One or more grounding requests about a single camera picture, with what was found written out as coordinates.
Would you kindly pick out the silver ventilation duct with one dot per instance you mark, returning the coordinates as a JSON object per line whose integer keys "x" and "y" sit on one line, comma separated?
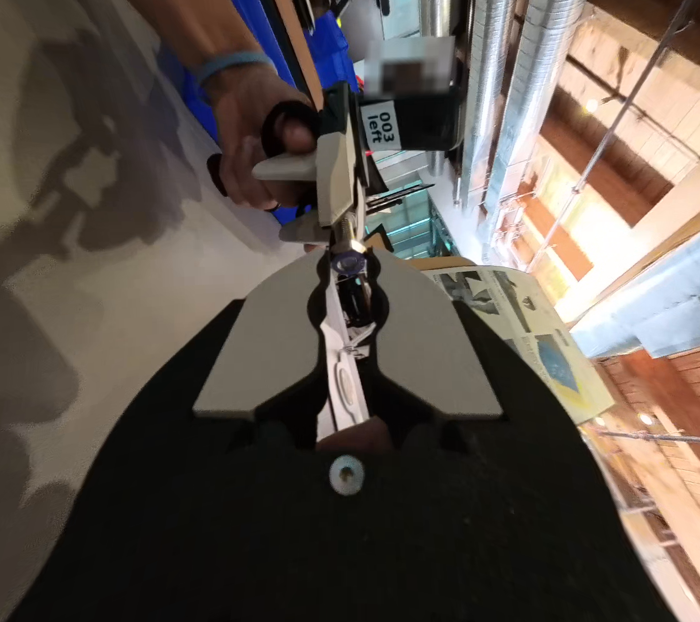
{"x": 558, "y": 31}
{"x": 645, "y": 305}
{"x": 492, "y": 31}

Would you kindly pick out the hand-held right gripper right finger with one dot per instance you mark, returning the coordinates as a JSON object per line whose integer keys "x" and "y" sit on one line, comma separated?
{"x": 437, "y": 354}

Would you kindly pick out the blue wristband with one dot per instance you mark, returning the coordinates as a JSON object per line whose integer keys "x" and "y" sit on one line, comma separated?
{"x": 229, "y": 61}

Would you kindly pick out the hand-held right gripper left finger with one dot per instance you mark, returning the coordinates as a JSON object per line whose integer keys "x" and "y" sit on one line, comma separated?
{"x": 257, "y": 354}

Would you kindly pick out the wooden document stand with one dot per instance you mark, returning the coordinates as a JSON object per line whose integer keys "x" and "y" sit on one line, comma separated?
{"x": 437, "y": 264}

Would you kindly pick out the steel hex bolt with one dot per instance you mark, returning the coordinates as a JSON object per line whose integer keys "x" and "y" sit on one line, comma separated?
{"x": 347, "y": 231}

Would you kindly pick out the ceiling light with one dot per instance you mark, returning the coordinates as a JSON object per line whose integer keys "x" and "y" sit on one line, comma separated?
{"x": 590, "y": 105}

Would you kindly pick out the person's left hand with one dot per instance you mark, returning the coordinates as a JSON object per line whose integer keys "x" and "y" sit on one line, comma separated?
{"x": 240, "y": 130}

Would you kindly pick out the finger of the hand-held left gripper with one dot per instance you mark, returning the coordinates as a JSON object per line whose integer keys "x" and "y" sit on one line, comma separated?
{"x": 336, "y": 173}
{"x": 309, "y": 231}

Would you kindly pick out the wooden desk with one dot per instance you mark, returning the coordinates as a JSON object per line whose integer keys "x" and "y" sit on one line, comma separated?
{"x": 284, "y": 4}

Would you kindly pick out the blue plastic bin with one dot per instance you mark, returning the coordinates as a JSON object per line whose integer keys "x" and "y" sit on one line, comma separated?
{"x": 257, "y": 26}
{"x": 328, "y": 53}

